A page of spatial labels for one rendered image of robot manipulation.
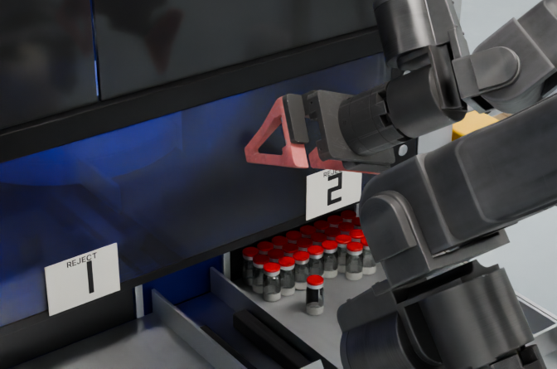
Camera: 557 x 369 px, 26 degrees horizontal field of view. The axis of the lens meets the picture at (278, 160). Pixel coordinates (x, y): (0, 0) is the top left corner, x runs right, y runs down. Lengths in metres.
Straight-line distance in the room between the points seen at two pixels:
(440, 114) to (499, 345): 0.37
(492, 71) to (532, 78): 0.03
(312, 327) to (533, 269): 1.87
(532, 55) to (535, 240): 2.38
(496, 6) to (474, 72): 4.09
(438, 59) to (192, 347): 0.52
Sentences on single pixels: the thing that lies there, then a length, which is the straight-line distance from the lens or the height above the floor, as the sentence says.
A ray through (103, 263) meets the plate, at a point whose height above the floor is 1.03.
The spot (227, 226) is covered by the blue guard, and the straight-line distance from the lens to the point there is 1.38.
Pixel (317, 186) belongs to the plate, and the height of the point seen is 1.03.
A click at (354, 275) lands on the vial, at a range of 1.53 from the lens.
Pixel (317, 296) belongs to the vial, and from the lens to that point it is 1.46.
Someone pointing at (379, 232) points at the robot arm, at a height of 1.35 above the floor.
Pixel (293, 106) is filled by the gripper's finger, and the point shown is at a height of 1.26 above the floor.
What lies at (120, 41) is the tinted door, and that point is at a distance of 1.22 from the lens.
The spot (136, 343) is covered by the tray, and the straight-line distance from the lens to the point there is 1.43.
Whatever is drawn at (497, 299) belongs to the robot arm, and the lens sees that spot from 0.73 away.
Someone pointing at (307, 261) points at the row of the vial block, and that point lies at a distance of 1.50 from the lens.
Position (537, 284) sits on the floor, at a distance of 3.22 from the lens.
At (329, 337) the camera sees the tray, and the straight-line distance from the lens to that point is 1.44.
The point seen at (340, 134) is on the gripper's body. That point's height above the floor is 1.23.
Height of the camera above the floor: 1.72
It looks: 27 degrees down
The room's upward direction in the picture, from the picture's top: straight up
